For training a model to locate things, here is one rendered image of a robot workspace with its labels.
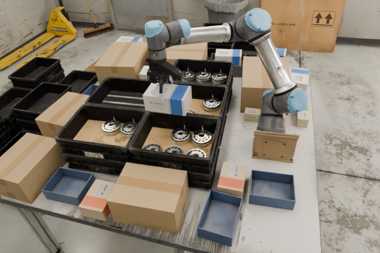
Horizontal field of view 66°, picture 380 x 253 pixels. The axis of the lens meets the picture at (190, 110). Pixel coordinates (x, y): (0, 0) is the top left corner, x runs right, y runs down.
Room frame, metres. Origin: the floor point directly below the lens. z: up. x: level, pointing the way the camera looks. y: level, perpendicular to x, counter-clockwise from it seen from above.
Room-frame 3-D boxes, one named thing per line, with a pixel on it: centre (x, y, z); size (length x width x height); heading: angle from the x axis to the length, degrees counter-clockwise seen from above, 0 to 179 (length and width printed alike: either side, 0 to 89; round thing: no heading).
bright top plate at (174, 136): (1.13, 0.06, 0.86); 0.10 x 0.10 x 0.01
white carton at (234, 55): (2.04, -0.33, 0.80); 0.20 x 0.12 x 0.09; 78
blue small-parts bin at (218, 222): (0.72, -0.10, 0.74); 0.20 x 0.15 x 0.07; 157
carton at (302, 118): (1.41, -0.70, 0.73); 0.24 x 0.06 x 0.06; 163
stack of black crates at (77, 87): (2.37, 1.06, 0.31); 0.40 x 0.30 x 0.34; 161
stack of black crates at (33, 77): (2.50, 1.44, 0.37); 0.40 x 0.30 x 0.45; 162
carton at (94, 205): (0.85, 0.45, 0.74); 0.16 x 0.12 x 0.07; 163
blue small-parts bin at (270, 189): (0.84, -0.36, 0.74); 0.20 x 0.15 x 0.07; 75
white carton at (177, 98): (1.14, 0.10, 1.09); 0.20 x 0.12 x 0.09; 71
